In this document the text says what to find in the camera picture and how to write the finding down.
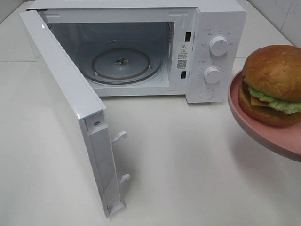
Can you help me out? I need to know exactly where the glass microwave turntable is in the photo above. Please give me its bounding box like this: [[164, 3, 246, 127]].
[[82, 47, 163, 85]]

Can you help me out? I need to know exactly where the white microwave door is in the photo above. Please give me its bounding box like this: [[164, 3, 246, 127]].
[[20, 10, 127, 217]]

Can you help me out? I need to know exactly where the upper white power knob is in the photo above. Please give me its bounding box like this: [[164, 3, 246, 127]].
[[209, 34, 229, 57]]

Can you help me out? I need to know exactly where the white microwave oven body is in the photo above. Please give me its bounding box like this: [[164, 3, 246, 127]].
[[25, 0, 246, 103]]

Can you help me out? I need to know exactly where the white timer knob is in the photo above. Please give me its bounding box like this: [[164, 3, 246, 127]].
[[204, 66, 222, 84]]

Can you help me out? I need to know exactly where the burger with lettuce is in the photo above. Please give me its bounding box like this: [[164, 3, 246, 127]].
[[238, 45, 301, 127]]

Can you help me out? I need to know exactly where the pink round plate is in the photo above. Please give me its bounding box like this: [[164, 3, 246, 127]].
[[228, 71, 301, 162]]

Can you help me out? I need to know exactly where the white door release button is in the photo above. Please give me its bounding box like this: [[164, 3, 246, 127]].
[[200, 88, 214, 100]]

